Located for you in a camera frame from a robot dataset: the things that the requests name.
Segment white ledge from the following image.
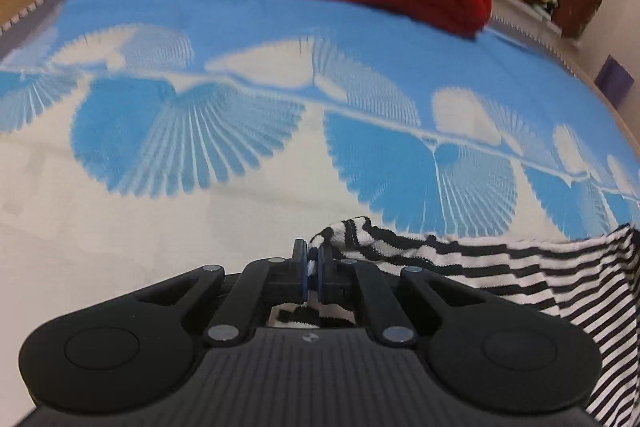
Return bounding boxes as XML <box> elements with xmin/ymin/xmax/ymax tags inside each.
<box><xmin>489</xmin><ymin>0</ymin><xmax>582</xmax><ymax>55</ymax></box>

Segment brown cushion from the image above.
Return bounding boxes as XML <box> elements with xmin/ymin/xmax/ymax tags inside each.
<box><xmin>551</xmin><ymin>0</ymin><xmax>607</xmax><ymax>40</ymax></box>

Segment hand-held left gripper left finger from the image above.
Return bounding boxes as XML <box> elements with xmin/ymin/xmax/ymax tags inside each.
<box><xmin>131</xmin><ymin>239</ymin><xmax>310</xmax><ymax>349</ymax></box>

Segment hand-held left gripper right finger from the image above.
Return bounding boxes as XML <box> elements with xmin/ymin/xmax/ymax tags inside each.
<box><xmin>316</xmin><ymin>243</ymin><xmax>490</xmax><ymax>349</ymax></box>

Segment blue white printed blanket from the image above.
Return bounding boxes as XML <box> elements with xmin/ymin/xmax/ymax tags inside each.
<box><xmin>0</xmin><ymin>0</ymin><xmax>640</xmax><ymax>427</ymax></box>

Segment black white striped garment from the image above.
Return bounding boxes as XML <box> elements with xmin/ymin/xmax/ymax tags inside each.
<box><xmin>270</xmin><ymin>216</ymin><xmax>640</xmax><ymax>427</ymax></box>

